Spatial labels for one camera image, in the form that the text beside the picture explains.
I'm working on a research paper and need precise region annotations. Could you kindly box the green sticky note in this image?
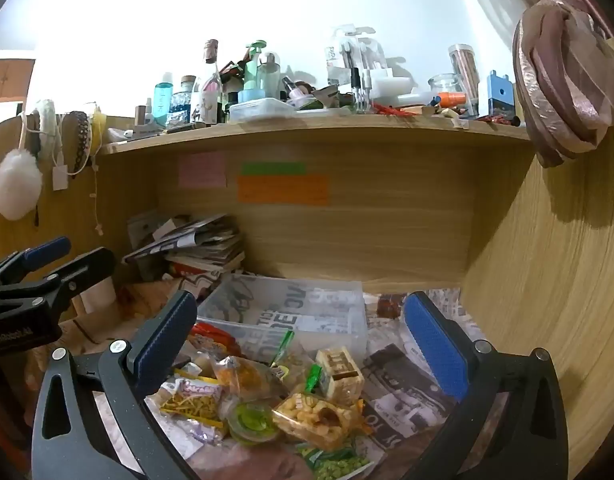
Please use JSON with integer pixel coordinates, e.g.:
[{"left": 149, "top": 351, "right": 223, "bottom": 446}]
[{"left": 241, "top": 161, "right": 306, "bottom": 177}]

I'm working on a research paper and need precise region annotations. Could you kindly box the clear acrylic organizer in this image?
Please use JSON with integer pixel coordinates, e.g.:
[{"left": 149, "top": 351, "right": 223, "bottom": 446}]
[{"left": 329, "top": 25, "right": 394, "bottom": 92}]

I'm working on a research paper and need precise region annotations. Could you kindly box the clear bag of round snacks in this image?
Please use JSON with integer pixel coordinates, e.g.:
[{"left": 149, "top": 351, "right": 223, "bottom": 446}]
[{"left": 184, "top": 337, "right": 223, "bottom": 376}]

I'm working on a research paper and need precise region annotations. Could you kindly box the green jelly cup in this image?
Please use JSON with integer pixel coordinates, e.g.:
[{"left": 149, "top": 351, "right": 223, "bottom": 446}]
[{"left": 227, "top": 397, "right": 280, "bottom": 443}]

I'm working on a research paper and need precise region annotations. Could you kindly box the white string with tags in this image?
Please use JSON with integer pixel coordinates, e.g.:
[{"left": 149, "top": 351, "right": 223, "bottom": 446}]
[{"left": 91, "top": 157, "right": 106, "bottom": 237}]

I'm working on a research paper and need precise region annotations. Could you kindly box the white fluffy headband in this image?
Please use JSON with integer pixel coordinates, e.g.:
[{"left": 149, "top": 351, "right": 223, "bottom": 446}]
[{"left": 34, "top": 99, "right": 59, "bottom": 161}]

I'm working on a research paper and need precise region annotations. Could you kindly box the white fluffy pompom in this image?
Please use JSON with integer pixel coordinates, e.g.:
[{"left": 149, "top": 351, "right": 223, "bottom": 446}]
[{"left": 0, "top": 149, "right": 44, "bottom": 221}]

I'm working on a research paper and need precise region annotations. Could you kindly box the wooden shelf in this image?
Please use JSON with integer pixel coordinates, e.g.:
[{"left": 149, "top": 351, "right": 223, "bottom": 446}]
[{"left": 97, "top": 112, "right": 535, "bottom": 156}]

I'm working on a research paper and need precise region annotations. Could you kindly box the red snack packet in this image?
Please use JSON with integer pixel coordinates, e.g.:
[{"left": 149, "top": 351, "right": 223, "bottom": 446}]
[{"left": 191, "top": 322, "right": 240, "bottom": 356}]

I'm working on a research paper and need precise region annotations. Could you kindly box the brown printed paper bag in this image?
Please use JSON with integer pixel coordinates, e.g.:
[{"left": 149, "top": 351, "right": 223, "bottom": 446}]
[{"left": 62, "top": 280, "right": 188, "bottom": 358}]

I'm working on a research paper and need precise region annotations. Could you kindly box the dark beaded headband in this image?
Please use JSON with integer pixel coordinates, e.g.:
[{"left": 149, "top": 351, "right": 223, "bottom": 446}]
[{"left": 67, "top": 110, "right": 93, "bottom": 176}]

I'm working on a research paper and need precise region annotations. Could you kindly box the blue box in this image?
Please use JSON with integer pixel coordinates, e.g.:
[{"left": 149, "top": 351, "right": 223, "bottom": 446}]
[{"left": 487, "top": 70, "right": 516, "bottom": 121}]

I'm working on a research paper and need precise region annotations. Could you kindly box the clear spray bottle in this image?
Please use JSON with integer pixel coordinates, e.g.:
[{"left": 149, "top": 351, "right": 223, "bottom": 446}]
[{"left": 259, "top": 52, "right": 283, "bottom": 102}]

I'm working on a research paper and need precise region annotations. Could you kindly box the cardboard box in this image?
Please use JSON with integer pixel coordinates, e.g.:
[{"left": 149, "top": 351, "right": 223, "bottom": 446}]
[{"left": 0, "top": 57, "right": 35, "bottom": 103}]

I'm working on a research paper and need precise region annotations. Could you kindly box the yellow headband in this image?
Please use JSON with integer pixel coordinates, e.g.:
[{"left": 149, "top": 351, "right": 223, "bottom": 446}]
[{"left": 90, "top": 105, "right": 109, "bottom": 157}]

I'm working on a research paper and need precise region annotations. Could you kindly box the orange sticky note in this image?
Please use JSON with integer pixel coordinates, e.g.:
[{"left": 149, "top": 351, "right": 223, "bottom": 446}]
[{"left": 236, "top": 175, "right": 331, "bottom": 206}]

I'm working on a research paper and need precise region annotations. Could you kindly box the pink cloth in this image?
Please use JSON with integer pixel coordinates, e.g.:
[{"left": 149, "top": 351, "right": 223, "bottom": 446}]
[{"left": 432, "top": 0, "right": 614, "bottom": 168}]

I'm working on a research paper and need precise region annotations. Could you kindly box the clear cracker snack bag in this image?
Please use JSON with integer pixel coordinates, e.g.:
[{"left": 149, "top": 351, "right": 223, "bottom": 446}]
[{"left": 272, "top": 391, "right": 373, "bottom": 453}]

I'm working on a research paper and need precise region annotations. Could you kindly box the pink sticky note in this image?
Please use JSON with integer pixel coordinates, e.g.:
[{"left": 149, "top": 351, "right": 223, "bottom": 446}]
[{"left": 178, "top": 151, "right": 227, "bottom": 189}]

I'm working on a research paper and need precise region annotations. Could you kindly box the blue liquid bottle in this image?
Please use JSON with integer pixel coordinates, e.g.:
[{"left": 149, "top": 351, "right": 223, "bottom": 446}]
[{"left": 154, "top": 72, "right": 175, "bottom": 128}]

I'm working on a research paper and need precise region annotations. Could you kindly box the orange snack bag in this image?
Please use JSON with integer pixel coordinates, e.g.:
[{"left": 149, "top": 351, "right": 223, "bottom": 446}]
[{"left": 212, "top": 356, "right": 288, "bottom": 401}]

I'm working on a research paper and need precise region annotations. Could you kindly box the stack of books and magazines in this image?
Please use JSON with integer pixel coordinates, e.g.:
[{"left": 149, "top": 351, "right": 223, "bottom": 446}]
[{"left": 122, "top": 212, "right": 248, "bottom": 286}]

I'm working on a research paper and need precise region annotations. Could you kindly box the white lidded plastic box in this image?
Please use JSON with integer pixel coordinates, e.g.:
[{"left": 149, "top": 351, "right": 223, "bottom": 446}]
[{"left": 228, "top": 97, "right": 298, "bottom": 123}]

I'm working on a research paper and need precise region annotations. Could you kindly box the green-zip clear bag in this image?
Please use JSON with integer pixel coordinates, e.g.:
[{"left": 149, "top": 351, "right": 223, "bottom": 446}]
[{"left": 267, "top": 330, "right": 323, "bottom": 396}]

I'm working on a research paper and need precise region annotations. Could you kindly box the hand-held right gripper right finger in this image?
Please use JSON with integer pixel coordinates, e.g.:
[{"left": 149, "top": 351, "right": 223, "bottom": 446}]
[{"left": 403, "top": 290, "right": 572, "bottom": 480}]

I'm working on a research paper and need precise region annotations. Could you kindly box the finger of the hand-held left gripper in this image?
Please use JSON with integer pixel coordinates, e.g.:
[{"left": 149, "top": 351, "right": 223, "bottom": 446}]
[
  {"left": 0, "top": 247, "right": 117, "bottom": 307},
  {"left": 0, "top": 236, "right": 73, "bottom": 286}
]

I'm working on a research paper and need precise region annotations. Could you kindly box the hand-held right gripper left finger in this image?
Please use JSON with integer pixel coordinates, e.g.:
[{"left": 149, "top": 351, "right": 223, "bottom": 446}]
[{"left": 31, "top": 290, "right": 198, "bottom": 480}]

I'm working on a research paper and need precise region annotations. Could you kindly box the purple snack wrapper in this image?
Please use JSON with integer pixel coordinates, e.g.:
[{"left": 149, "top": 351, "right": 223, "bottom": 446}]
[{"left": 159, "top": 410, "right": 229, "bottom": 447}]

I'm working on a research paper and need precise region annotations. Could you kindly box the beige snack box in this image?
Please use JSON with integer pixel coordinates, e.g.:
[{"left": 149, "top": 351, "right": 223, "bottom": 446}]
[{"left": 315, "top": 346, "right": 365, "bottom": 401}]

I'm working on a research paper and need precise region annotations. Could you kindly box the clear bottle with cork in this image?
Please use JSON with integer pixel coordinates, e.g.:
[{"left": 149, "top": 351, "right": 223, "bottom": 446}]
[{"left": 202, "top": 39, "right": 224, "bottom": 126}]

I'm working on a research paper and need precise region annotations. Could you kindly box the green peas packet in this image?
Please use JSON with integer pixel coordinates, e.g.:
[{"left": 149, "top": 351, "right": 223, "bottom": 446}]
[{"left": 294, "top": 442, "right": 375, "bottom": 480}]

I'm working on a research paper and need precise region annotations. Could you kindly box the tall clear canister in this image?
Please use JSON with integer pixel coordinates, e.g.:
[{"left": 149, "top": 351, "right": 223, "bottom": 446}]
[{"left": 448, "top": 44, "right": 481, "bottom": 116}]

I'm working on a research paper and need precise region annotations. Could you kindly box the green pump bottle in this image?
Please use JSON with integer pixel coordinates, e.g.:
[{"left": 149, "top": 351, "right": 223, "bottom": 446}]
[{"left": 238, "top": 40, "right": 268, "bottom": 103}]

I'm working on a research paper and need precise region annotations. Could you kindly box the yellow noodle snack packet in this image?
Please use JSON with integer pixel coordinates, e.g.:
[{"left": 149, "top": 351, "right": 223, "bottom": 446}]
[{"left": 159, "top": 377, "right": 225, "bottom": 431}]

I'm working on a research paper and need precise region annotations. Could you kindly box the glass jar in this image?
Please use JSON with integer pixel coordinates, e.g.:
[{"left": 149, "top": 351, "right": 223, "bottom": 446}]
[{"left": 428, "top": 74, "right": 470, "bottom": 110}]

